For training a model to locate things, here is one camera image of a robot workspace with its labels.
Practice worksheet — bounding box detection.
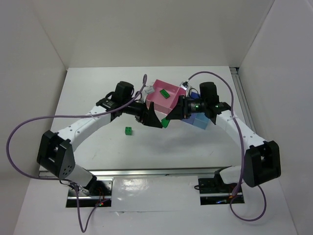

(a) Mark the green 2x2 lego cube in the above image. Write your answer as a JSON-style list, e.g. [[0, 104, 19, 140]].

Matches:
[[124, 126, 133, 136]]

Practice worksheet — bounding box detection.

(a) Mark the green 2x4 lego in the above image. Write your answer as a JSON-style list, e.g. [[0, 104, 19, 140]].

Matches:
[[160, 89, 170, 99]]

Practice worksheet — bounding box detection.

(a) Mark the green stepped lego assembly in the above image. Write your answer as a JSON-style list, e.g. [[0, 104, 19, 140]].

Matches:
[[161, 118, 170, 128]]

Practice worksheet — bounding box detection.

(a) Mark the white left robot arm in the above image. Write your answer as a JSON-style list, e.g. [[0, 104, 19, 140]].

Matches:
[[37, 81, 162, 194]]

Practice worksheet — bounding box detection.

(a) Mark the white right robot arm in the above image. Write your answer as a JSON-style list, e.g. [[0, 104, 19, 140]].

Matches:
[[166, 82, 281, 188]]

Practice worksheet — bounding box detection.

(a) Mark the purple blue container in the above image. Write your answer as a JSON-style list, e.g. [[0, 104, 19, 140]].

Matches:
[[181, 92, 200, 125]]

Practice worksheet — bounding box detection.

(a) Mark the large pink container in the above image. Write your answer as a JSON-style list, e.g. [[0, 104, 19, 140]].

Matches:
[[146, 79, 186, 115]]

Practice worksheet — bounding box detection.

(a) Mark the light blue container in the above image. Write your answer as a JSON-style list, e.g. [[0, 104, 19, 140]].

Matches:
[[193, 113, 211, 130]]

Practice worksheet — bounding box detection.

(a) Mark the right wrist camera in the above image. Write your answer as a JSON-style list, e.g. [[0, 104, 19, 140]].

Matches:
[[180, 81, 190, 90]]

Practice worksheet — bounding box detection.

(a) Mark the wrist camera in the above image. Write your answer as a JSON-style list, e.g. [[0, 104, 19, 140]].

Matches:
[[144, 86, 155, 95], [180, 81, 190, 90]]

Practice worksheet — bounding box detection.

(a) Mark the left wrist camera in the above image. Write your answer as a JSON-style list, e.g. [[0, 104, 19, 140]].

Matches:
[[144, 86, 155, 95]]

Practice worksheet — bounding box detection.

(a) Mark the aluminium side rail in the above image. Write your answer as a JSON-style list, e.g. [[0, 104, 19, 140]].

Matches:
[[229, 67, 256, 132]]

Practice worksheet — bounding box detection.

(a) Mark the aluminium front rail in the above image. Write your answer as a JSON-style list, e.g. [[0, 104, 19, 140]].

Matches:
[[39, 167, 247, 177]]

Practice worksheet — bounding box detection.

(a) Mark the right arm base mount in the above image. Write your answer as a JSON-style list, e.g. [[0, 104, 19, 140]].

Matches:
[[194, 167, 245, 206]]

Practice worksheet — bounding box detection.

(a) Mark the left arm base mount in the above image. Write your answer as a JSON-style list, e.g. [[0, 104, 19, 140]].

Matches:
[[60, 177, 114, 208]]

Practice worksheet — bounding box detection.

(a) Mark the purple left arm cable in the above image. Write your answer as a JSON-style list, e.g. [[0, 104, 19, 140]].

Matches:
[[6, 74, 149, 233]]

